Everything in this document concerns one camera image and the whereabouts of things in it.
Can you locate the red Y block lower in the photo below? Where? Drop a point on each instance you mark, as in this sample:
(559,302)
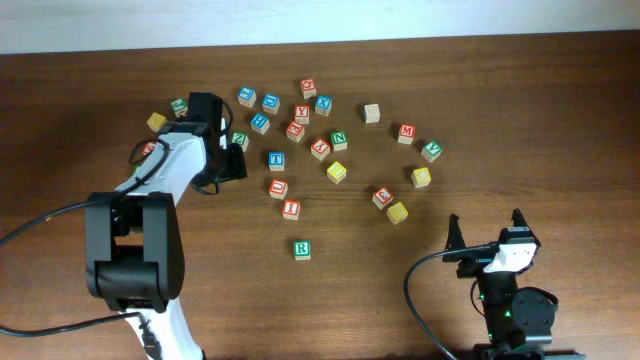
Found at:
(320,149)

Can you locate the green R block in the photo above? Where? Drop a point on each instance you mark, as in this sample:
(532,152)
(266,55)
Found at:
(302,250)

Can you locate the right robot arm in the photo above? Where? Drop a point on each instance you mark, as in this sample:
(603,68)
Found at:
(518,319)

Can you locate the red Q block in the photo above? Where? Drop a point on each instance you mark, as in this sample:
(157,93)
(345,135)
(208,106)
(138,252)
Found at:
(308,88)

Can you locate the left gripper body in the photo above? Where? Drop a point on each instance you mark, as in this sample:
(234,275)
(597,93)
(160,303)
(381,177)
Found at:
(230,165)

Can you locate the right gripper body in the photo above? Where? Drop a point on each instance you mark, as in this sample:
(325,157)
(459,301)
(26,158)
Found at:
(473,265)

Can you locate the yellow C block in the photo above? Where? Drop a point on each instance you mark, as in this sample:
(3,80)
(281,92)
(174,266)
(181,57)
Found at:
(421,177)

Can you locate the red U block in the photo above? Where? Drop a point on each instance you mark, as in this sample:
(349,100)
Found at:
(278,189)

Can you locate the plain wooden block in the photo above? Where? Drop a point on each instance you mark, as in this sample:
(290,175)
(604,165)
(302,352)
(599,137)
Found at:
(372,113)

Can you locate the red E block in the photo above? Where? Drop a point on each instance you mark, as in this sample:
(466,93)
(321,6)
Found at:
(295,131)

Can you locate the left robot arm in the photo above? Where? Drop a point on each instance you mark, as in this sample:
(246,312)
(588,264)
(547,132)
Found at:
(134,255)

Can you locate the blue T block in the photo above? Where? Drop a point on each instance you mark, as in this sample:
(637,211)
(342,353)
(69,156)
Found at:
(276,161)

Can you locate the blue D block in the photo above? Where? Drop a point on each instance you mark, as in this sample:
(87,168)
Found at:
(271,103)

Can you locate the yellow block centre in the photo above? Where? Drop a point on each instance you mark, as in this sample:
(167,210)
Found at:
(336,172)

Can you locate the green N block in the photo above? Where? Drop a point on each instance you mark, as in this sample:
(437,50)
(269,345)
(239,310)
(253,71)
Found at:
(339,140)

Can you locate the blue X block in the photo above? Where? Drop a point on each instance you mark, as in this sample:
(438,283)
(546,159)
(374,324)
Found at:
(323,105)

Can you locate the blue H block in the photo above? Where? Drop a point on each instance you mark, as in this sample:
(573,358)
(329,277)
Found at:
(260,123)

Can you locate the red 6 block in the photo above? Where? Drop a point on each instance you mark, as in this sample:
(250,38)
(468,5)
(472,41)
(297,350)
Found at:
(148,148)

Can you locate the red y block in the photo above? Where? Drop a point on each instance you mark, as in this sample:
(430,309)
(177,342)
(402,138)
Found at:
(302,114)
(320,149)

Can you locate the green V block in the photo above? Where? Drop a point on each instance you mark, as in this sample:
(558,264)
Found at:
(431,151)

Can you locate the red M block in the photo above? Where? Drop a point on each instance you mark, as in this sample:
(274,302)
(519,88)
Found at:
(406,134)

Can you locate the yellow block lower right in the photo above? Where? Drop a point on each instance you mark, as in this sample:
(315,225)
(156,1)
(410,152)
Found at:
(397,213)

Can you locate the green J block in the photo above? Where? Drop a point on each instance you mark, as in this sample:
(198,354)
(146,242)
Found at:
(179,107)

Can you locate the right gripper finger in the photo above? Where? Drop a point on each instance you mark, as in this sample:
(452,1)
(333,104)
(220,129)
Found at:
(455,240)
(518,218)

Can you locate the red I block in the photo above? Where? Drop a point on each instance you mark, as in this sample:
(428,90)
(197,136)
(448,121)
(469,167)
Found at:
(291,209)

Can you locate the yellow block upper left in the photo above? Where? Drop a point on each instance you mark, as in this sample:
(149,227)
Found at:
(156,121)

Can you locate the blue L block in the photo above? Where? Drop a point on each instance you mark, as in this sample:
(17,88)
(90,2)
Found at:
(247,97)

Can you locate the green Z block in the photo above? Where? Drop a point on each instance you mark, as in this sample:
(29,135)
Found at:
(242,139)

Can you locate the red 3 block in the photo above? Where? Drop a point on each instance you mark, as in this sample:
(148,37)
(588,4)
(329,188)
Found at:
(382,197)

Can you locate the red Y block upper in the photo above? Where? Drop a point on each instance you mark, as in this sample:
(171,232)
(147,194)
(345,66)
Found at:
(302,114)

